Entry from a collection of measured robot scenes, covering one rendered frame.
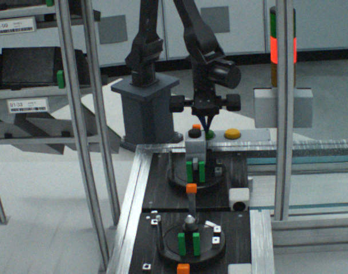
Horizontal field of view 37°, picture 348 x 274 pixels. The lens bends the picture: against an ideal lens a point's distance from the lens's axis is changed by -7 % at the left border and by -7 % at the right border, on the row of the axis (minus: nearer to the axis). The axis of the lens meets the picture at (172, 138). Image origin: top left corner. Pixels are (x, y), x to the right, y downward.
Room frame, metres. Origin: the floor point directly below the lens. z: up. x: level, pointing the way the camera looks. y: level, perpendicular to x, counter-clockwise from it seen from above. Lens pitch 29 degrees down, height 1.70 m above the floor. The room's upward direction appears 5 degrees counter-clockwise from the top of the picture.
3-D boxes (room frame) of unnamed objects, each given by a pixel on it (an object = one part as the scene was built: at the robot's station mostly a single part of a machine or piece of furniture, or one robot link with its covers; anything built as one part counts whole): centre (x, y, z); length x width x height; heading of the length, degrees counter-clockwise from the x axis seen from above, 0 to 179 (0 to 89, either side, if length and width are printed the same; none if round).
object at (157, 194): (1.10, -0.05, 0.96); 0.24 x 0.24 x 0.02; 83
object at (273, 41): (0.96, -0.22, 1.33); 0.05 x 0.05 x 0.05
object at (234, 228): (0.85, -0.02, 1.01); 0.24 x 0.24 x 0.13; 83
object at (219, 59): (1.28, -0.12, 1.19); 0.12 x 0.08 x 0.11; 43
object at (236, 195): (0.99, -0.14, 0.97); 0.05 x 0.05 x 0.04; 83
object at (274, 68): (0.96, -0.22, 1.28); 0.05 x 0.05 x 0.05
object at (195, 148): (1.09, -0.05, 1.06); 0.08 x 0.04 x 0.07; 173
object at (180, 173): (1.10, -0.05, 0.98); 0.14 x 0.14 x 0.02
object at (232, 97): (1.31, -0.09, 1.09); 0.19 x 0.06 x 0.08; 83
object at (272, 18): (0.96, -0.22, 1.38); 0.05 x 0.05 x 0.05
